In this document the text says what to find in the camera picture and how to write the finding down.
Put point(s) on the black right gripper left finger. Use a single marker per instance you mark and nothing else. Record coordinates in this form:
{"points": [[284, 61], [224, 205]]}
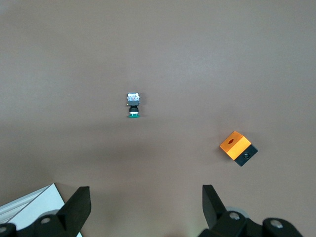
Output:
{"points": [[71, 214]]}

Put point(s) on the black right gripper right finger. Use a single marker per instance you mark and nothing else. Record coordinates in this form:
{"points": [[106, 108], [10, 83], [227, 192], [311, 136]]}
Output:
{"points": [[217, 217]]}

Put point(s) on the green push button switch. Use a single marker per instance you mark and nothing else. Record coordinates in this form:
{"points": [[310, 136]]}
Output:
{"points": [[133, 98]]}

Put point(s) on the white drawer cabinet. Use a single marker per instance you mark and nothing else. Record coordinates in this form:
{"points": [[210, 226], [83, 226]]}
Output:
{"points": [[37, 202]]}

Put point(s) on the orange and black button box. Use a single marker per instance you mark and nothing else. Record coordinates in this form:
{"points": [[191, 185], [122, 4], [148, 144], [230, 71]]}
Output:
{"points": [[234, 145]]}

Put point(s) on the brown table mat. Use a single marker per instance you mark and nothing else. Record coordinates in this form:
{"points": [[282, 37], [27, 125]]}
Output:
{"points": [[158, 49]]}

